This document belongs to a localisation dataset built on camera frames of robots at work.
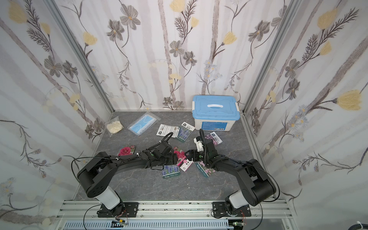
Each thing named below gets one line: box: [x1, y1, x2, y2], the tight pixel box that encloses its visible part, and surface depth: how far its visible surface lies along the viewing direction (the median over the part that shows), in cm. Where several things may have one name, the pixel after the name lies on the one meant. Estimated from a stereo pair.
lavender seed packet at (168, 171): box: [161, 164, 181, 179], surface depth 90 cm
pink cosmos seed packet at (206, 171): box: [195, 160, 216, 178], surface depth 90 cm
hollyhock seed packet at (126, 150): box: [117, 145, 137, 157], surface depth 100 cm
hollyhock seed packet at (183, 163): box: [172, 146, 195, 172], surface depth 92 cm
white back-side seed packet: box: [156, 123, 181, 138], surface depth 110 cm
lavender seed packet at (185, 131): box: [177, 121, 196, 141], surface depth 110 cm
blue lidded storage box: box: [192, 94, 242, 131], surface depth 103 cm
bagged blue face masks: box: [126, 111, 161, 137], surface depth 113 cm
